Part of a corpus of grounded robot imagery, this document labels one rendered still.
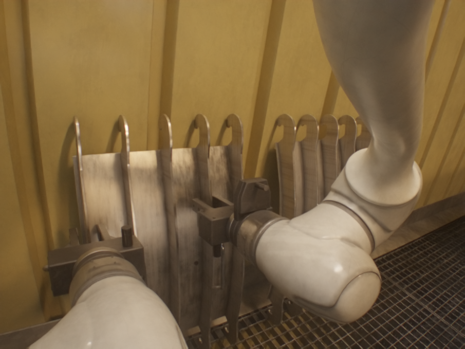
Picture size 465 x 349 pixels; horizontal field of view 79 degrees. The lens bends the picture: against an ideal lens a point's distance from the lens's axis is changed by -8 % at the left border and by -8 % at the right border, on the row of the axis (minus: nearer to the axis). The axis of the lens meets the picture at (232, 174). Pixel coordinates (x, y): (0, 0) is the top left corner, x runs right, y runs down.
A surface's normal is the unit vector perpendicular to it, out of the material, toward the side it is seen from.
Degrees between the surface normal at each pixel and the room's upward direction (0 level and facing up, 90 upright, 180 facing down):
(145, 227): 71
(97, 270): 17
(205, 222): 90
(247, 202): 77
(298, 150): 62
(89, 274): 29
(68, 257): 13
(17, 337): 90
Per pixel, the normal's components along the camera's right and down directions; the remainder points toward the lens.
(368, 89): -0.23, 0.96
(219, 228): 0.52, 0.20
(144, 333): 0.27, -0.93
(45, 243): 0.51, 0.41
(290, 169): -0.85, 0.11
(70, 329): -0.40, -0.83
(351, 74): -0.48, 0.88
